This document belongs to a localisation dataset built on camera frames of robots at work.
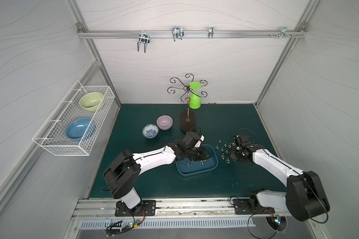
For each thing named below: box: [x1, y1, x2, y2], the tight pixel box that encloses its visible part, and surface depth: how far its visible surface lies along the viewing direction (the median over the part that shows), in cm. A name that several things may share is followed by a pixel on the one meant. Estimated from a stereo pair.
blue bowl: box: [65, 118, 92, 141], surface depth 66 cm
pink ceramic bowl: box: [156, 114, 174, 131], surface depth 106 cm
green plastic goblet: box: [188, 81, 202, 110], surface depth 94 cm
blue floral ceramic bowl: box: [141, 123, 160, 139], surface depth 103 cm
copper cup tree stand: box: [167, 73, 208, 133], surface depth 90 cm
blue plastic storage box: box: [176, 143, 219, 177], surface depth 88 cm
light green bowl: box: [78, 91, 104, 113], surface depth 75 cm
